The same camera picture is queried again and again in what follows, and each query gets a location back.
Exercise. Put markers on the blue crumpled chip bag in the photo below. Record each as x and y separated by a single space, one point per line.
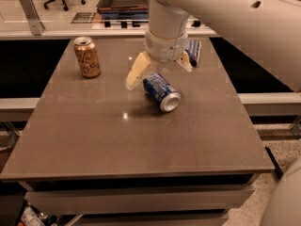
192 48

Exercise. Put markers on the grey table drawer front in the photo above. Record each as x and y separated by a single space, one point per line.
140 200

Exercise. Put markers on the gold soda can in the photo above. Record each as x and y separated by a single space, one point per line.
87 56

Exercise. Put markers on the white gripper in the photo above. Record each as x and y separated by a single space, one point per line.
165 47

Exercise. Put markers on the left metal glass bracket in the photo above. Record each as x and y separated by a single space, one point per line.
35 24

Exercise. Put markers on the blue pepsi can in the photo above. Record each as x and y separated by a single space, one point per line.
161 92

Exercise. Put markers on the black floor sign plate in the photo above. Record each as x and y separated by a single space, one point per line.
83 18

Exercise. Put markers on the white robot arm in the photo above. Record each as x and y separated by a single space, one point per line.
268 31

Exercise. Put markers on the black floor cable strip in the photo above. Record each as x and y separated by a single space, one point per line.
278 171

